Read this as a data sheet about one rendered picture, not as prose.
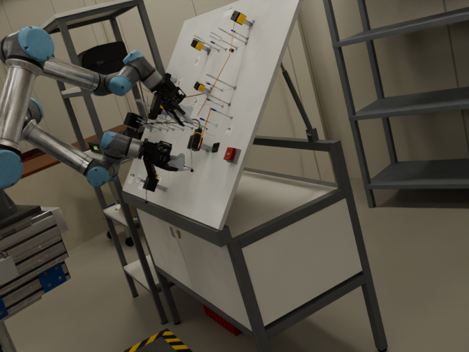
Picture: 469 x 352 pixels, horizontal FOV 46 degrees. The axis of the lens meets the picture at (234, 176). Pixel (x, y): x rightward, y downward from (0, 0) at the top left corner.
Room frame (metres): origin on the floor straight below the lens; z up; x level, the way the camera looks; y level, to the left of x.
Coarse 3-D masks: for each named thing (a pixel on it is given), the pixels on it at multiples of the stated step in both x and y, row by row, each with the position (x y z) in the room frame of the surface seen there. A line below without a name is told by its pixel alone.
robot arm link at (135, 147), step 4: (132, 140) 2.15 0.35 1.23; (136, 140) 2.16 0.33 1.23; (140, 140) 2.18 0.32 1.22; (132, 144) 2.14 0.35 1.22; (136, 144) 2.15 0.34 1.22; (140, 144) 2.15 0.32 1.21; (132, 148) 2.14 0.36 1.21; (136, 148) 2.14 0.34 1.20; (140, 148) 2.15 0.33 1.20; (128, 152) 2.14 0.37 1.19; (132, 152) 2.14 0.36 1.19; (136, 152) 2.14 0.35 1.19; (132, 156) 2.15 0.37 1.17; (136, 156) 2.15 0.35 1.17
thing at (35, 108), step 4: (32, 100) 2.23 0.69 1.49; (32, 104) 2.20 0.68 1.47; (36, 104) 2.22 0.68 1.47; (28, 108) 2.15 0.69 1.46; (32, 108) 2.18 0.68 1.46; (36, 108) 2.21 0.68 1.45; (40, 108) 2.24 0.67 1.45; (32, 112) 2.16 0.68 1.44; (36, 112) 2.20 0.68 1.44; (40, 112) 2.23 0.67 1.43; (32, 116) 2.16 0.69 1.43; (36, 116) 2.19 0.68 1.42; (40, 116) 2.23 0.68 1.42; (36, 120) 2.20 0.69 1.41; (40, 120) 2.26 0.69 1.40
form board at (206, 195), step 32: (256, 0) 2.50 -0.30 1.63; (288, 0) 2.23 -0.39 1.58; (192, 32) 3.05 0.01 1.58; (224, 32) 2.66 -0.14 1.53; (256, 32) 2.35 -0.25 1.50; (288, 32) 2.12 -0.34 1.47; (192, 64) 2.85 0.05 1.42; (256, 64) 2.22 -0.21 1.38; (192, 96) 2.66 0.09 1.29; (224, 96) 2.35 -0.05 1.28; (256, 96) 2.10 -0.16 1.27; (160, 128) 2.86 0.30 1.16; (224, 128) 2.22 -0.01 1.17; (256, 128) 2.01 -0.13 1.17; (224, 160) 2.10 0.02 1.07; (128, 192) 2.86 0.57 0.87; (160, 192) 2.50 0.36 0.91; (192, 192) 2.21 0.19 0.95; (224, 192) 1.98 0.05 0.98
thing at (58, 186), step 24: (72, 144) 6.05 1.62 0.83; (24, 168) 5.20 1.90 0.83; (48, 168) 5.02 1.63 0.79; (120, 168) 5.54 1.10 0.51; (24, 192) 4.82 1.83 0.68; (48, 192) 4.96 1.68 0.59; (72, 192) 5.12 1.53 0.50; (72, 216) 5.06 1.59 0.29; (96, 216) 5.23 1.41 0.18; (72, 240) 5.00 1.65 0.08
